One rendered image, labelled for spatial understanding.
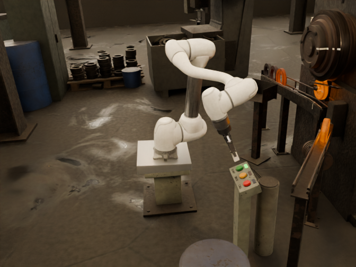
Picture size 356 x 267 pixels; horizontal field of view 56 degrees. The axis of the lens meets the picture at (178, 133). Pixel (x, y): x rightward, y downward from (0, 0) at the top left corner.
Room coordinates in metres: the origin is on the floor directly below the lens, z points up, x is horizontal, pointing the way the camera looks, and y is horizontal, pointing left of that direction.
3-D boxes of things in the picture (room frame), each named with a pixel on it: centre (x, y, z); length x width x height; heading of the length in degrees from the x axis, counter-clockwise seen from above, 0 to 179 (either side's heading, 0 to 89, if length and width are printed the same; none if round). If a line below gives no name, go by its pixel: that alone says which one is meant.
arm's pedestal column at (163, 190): (2.16, 0.10, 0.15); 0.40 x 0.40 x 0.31; 3
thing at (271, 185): (1.58, -0.50, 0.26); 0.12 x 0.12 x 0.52
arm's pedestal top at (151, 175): (2.16, 0.10, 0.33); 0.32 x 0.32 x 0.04; 3
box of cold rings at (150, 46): (4.95, -0.15, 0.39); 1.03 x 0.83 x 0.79; 98
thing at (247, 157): (2.73, -0.70, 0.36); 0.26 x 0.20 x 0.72; 39
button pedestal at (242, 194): (1.52, -0.34, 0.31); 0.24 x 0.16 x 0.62; 4
